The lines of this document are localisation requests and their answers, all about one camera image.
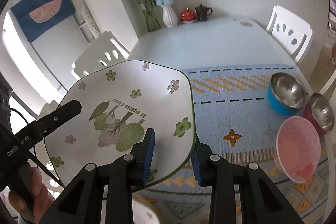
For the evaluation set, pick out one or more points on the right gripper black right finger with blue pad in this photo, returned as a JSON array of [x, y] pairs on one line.
[[260, 199]]

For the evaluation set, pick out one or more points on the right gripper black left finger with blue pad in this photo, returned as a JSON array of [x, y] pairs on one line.
[[109, 186]]

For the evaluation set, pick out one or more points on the white hexagonal floral plate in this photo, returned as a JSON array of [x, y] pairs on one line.
[[118, 104]]

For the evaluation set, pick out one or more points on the magenta steel bowl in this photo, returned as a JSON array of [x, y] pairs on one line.
[[320, 114]]

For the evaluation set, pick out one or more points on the blue steel bowl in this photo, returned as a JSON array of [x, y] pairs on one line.
[[286, 94]]

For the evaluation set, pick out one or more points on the person's left hand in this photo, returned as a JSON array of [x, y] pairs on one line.
[[37, 190]]

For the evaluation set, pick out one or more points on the large round leaf plate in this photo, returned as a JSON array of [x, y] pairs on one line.
[[143, 214]]

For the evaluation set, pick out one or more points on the pink bowl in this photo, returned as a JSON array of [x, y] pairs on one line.
[[298, 149]]

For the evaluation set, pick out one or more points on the patterned blue table mat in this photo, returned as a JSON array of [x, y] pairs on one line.
[[235, 119]]

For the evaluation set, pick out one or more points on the white chair far left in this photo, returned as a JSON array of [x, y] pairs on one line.
[[102, 52]]

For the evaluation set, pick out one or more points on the white chair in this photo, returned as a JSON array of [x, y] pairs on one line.
[[102, 52], [292, 32]]

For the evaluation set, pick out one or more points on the white chair far right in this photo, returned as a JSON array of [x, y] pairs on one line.
[[292, 32]]

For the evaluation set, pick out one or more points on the dark brown teapot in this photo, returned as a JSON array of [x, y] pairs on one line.
[[203, 12]]

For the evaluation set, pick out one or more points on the red lidded teacup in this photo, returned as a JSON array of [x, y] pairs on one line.
[[188, 15]]

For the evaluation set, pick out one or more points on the blue wall hanging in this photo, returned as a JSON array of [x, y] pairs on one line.
[[35, 17]]

